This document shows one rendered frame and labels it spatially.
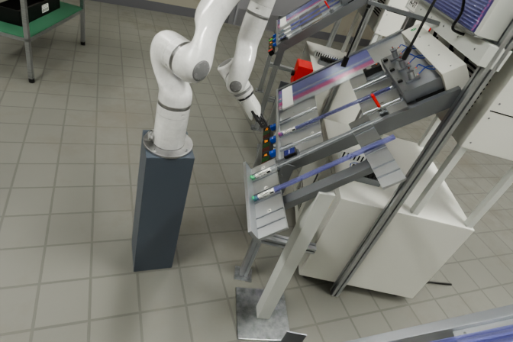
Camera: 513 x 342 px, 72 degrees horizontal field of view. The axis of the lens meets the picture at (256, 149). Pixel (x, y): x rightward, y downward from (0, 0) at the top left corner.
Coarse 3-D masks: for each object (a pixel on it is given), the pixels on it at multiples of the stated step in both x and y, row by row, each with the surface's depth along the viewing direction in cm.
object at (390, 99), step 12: (396, 36) 180; (372, 48) 183; (384, 48) 176; (396, 48) 170; (384, 72) 159; (360, 84) 161; (372, 84) 156; (384, 84) 151; (360, 96) 153; (384, 96) 144; (396, 96) 140; (372, 108) 142; (396, 108) 134
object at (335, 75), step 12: (348, 60) 184; (360, 60) 177; (372, 60) 171; (324, 72) 188; (336, 72) 181; (348, 72) 174; (360, 72) 168; (300, 84) 192; (312, 84) 184; (324, 84) 177; (336, 84) 171; (288, 96) 188; (300, 96) 180; (312, 96) 175
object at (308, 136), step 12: (288, 108) 179; (300, 108) 173; (312, 108) 167; (288, 120) 170; (300, 120) 164; (300, 132) 156; (312, 132) 151; (288, 144) 152; (300, 144) 149; (312, 144) 144
